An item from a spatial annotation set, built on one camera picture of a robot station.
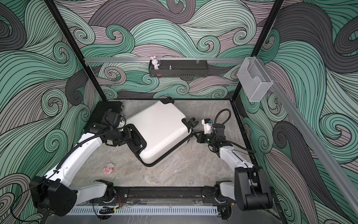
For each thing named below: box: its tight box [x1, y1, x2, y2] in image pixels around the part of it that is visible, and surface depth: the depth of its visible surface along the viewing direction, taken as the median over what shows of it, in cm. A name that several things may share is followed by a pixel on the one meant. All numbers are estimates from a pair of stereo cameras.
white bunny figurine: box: [150, 55, 160, 70], surface depth 90 cm
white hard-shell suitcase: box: [124, 97, 199, 168], surface depth 79 cm
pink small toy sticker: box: [103, 162, 115, 175], surface depth 81 cm
